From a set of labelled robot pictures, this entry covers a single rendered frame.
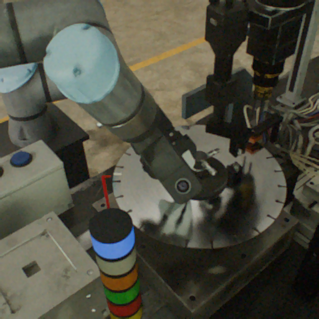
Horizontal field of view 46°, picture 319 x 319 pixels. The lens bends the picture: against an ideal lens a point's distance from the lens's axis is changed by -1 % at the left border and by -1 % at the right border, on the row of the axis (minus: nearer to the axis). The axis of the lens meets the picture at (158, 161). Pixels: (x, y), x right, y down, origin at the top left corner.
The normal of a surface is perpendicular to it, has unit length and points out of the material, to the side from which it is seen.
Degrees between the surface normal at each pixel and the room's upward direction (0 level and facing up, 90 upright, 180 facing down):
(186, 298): 0
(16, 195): 90
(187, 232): 0
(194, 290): 0
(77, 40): 32
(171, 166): 49
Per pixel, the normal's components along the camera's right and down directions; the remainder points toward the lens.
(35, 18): 0.22, -0.05
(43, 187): 0.64, 0.50
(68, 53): -0.38, -0.36
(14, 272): -0.03, -0.74
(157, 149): -0.13, 0.01
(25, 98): 0.33, 0.63
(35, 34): 0.30, 0.41
